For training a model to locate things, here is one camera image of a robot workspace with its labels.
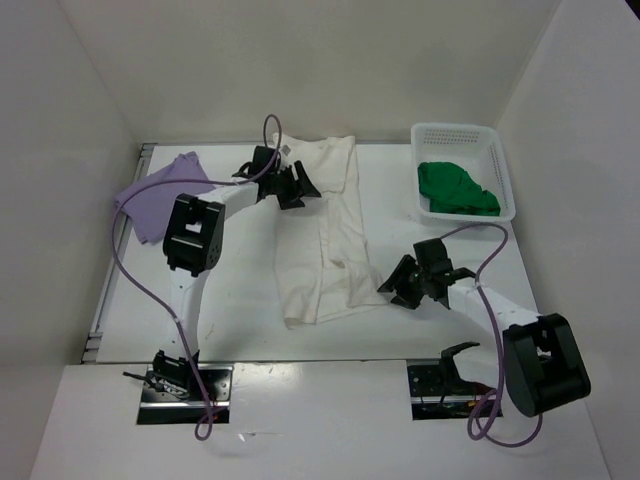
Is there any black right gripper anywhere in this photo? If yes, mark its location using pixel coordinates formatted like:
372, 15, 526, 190
378, 253, 431, 310

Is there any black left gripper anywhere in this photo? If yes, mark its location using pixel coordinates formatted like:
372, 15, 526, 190
266, 161, 319, 210

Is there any white t shirt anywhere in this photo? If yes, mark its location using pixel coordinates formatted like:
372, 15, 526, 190
273, 135, 385, 329

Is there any purple t shirt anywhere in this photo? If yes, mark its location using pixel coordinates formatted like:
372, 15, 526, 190
115, 152, 214, 244

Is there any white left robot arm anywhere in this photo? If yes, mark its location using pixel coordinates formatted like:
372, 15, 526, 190
148, 146, 321, 400

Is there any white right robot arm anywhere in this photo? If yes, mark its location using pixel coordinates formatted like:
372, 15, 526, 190
378, 239, 592, 417

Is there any green t shirt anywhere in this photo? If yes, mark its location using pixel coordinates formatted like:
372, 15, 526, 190
417, 162, 501, 217

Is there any white plastic laundry basket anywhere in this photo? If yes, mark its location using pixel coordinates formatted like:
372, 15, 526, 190
410, 122, 516, 224

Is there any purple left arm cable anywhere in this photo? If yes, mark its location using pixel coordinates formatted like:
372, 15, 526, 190
110, 113, 286, 441

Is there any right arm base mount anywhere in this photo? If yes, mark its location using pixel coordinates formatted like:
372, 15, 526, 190
407, 359, 491, 420

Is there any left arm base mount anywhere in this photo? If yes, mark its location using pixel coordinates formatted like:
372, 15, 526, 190
136, 365, 233, 425

